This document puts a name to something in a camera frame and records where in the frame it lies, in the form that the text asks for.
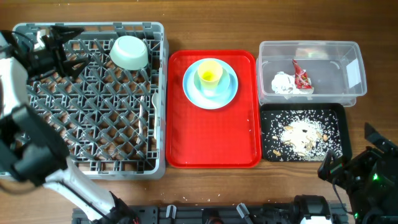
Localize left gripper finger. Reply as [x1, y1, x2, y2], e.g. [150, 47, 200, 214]
[50, 26, 85, 42]
[60, 57, 90, 80]

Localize green bowl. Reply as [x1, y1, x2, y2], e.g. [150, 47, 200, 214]
[109, 35, 149, 70]

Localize rice and food scraps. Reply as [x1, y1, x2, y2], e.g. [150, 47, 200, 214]
[261, 110, 343, 162]

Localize red snack wrapper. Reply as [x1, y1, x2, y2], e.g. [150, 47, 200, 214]
[292, 59, 312, 90]

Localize white plastic spoon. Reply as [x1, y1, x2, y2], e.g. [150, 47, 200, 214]
[151, 92, 159, 140]

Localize white plastic fork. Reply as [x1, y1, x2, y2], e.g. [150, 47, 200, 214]
[136, 96, 144, 144]

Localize white tissue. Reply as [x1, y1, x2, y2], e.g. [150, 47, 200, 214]
[271, 72, 314, 94]

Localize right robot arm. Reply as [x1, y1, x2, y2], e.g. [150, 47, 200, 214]
[318, 123, 397, 223]

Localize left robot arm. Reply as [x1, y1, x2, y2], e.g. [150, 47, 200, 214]
[1, 26, 141, 223]

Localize grey dishwasher rack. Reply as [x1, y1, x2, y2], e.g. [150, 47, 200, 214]
[13, 22, 169, 180]

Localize clear plastic bin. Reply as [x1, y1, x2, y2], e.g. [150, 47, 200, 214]
[256, 40, 368, 107]

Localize black plastic tray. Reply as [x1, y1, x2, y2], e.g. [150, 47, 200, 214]
[260, 103, 353, 162]

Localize light blue plate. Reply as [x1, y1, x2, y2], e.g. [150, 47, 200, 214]
[182, 58, 239, 110]

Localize red plastic tray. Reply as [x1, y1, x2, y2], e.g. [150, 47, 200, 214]
[165, 50, 262, 169]

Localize yellow plastic cup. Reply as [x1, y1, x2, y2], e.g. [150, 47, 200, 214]
[197, 60, 223, 90]

